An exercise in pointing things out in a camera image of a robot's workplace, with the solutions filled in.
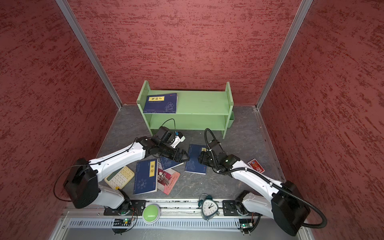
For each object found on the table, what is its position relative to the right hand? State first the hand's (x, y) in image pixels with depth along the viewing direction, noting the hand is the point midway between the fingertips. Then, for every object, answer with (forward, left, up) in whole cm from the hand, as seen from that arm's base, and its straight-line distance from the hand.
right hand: (201, 162), depth 82 cm
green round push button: (-23, +25, -5) cm, 35 cm away
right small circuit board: (-28, -21, -9) cm, 36 cm away
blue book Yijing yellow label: (-5, +32, -7) cm, 33 cm away
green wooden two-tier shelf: (+22, +1, +20) cm, 29 cm away
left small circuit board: (-26, +40, -8) cm, 48 cm away
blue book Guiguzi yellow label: (+27, +22, +21) cm, 40 cm away
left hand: (0, +10, +4) cm, 11 cm away
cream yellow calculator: (-6, +46, -4) cm, 47 cm away
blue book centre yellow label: (+2, +20, -5) cm, 21 cm away
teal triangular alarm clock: (-22, -3, -3) cm, 22 cm away
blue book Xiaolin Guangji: (+2, +5, -7) cm, 9 cm away
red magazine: (-6, +20, -7) cm, 22 cm away
